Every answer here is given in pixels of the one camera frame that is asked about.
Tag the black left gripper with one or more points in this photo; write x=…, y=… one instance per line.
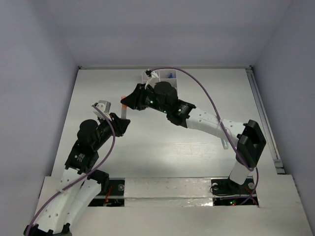
x=119, y=125

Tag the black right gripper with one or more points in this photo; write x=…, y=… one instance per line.
x=135, y=100

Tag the orange tip clear highlighter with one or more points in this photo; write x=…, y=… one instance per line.
x=123, y=111

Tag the green highlighter pen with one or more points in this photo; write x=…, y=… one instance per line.
x=225, y=144

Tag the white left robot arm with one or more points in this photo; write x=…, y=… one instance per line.
x=80, y=183

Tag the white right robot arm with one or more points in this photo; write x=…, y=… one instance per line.
x=247, y=139

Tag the white left organizer box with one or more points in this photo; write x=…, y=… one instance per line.
x=145, y=78

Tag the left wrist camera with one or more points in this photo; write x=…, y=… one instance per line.
x=103, y=106

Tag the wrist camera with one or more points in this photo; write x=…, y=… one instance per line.
x=103, y=106
x=153, y=78

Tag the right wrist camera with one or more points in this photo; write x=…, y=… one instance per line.
x=153, y=78

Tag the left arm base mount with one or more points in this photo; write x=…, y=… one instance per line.
x=112, y=191

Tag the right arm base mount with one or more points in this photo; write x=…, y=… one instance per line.
x=228, y=193

